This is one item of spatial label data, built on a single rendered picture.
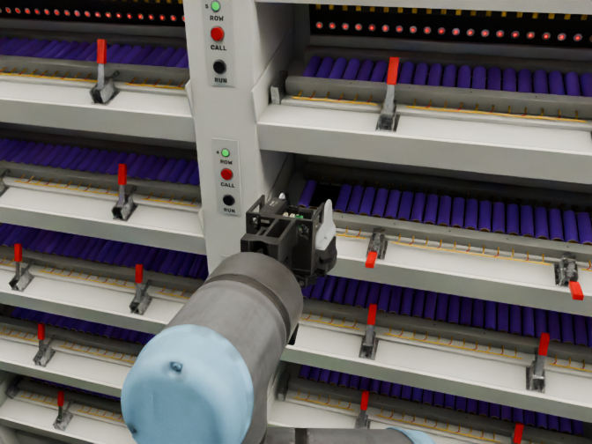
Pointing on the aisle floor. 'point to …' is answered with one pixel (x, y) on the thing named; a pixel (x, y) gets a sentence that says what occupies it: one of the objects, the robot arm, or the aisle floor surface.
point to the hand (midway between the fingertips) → (310, 226)
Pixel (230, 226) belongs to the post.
